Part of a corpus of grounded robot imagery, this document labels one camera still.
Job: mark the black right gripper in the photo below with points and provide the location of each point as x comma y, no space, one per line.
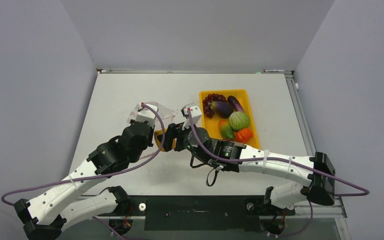
177,128

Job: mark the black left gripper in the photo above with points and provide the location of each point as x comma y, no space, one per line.
149,142

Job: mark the yellow bell pepper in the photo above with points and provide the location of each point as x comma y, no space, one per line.
160,140

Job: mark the clear pink-dotted zip bag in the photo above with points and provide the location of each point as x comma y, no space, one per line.
164,115

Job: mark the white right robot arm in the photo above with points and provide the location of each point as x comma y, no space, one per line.
308,175

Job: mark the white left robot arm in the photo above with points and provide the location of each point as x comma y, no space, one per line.
46,216

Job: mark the yellow plastic tray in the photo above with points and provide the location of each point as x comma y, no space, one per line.
211,124

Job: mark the dark red grape bunch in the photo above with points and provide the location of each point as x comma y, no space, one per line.
212,97

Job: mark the green orange mango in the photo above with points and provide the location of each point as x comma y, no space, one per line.
226,130

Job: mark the large purple eggplant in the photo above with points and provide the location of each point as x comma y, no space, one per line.
222,109

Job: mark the green cabbage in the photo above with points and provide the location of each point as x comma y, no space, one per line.
239,120

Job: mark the slim purple eggplant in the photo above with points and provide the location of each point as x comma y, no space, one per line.
234,102

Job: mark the orange pumpkin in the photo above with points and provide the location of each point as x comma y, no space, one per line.
244,135

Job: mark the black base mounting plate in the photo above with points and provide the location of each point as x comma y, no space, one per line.
199,213

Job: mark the marker pen on ledge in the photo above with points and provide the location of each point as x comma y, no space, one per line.
273,71

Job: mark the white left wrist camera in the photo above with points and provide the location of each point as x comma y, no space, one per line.
145,113

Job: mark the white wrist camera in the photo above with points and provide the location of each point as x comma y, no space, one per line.
192,114
145,113

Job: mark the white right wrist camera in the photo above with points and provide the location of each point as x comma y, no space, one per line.
192,114

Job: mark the aluminium side rail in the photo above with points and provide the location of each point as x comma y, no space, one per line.
333,211

